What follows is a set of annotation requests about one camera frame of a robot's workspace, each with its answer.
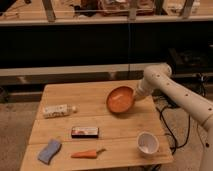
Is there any orange ceramic bowl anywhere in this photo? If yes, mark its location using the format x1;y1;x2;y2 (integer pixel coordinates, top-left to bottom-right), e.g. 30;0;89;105
106;86;134;113

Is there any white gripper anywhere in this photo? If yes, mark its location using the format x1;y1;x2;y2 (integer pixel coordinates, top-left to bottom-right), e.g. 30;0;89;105
134;81;150;101

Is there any black box on shelf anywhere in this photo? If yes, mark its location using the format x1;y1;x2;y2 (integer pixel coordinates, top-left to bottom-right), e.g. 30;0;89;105
167;48;213;74

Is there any white paper cup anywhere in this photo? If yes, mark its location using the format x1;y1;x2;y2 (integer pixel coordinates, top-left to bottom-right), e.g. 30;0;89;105
137;132;159;156

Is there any blue sponge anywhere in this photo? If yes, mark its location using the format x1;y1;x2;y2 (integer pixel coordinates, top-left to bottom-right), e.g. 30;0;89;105
37;139;62;165

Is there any orange toy carrot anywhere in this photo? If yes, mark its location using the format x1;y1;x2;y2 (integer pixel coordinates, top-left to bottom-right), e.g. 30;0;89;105
71;149;105;159

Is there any black power cable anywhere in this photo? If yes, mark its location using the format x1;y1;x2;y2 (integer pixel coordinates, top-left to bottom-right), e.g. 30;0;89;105
154;74;213;156

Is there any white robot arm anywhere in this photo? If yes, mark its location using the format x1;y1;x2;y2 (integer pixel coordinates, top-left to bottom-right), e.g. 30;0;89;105
133;64;213;171

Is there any small red white box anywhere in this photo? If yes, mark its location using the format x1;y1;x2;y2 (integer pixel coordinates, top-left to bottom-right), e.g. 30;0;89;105
71;127;99;138

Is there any metal shelf rack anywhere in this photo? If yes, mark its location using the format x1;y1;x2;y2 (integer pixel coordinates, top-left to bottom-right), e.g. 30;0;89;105
0;0;213;99

